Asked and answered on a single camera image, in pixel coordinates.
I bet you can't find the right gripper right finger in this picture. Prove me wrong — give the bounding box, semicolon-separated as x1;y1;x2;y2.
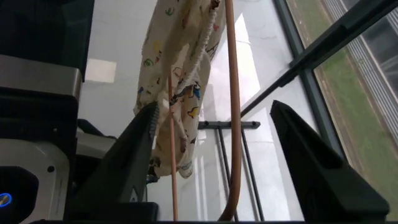
269;99;390;222

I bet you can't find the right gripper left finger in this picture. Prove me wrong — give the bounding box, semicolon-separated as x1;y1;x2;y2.
69;101;160;222

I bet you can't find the pink clothes hanger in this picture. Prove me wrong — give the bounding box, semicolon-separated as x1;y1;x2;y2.
167;0;243;222

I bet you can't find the cream printed garment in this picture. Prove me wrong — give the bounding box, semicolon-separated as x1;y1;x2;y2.
133;0;228;180

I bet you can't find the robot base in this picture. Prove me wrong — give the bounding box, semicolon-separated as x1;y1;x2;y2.
0;0;118;224

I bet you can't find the black clothes rack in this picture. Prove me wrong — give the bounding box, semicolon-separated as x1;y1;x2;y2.
198;0;398;222

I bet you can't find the window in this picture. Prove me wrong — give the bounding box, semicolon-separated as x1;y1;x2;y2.
272;0;398;221

